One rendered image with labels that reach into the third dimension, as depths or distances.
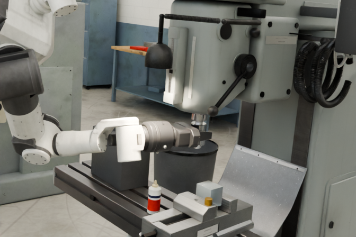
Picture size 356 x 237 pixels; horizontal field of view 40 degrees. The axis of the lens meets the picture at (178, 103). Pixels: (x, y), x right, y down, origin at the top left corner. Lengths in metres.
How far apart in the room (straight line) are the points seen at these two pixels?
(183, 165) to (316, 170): 1.76
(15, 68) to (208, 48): 0.49
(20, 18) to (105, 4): 7.49
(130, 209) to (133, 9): 7.25
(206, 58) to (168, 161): 2.11
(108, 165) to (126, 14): 7.17
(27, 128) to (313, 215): 0.98
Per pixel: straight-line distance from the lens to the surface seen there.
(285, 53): 1.53
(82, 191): 1.87
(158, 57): 1.24
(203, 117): 1.45
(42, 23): 1.34
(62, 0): 1.27
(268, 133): 1.78
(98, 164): 1.88
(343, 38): 1.40
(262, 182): 1.77
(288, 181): 1.72
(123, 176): 1.76
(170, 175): 3.42
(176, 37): 1.34
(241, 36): 1.40
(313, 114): 1.66
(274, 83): 1.51
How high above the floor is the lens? 1.62
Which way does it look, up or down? 12 degrees down
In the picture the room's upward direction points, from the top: 4 degrees clockwise
